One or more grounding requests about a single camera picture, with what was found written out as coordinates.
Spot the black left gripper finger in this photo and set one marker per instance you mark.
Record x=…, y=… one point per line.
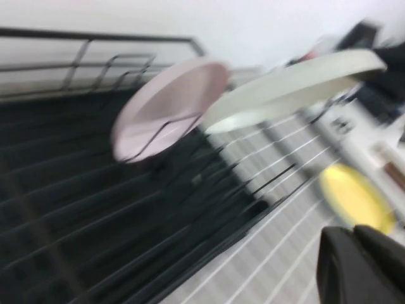
x=357, y=272

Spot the white round plate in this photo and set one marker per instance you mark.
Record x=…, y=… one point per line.
x=284, y=92

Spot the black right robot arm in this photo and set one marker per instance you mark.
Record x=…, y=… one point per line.
x=392, y=85

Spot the yellow round plate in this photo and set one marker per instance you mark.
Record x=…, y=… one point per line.
x=351, y=193

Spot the pink round plate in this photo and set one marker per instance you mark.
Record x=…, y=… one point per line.
x=164, y=107

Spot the grey checked tablecloth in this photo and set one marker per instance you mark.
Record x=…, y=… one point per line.
x=284, y=221

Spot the black background device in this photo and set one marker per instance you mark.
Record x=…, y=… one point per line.
x=362, y=33

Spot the black ribbed drip tray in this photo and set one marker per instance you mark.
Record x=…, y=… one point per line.
x=79, y=190

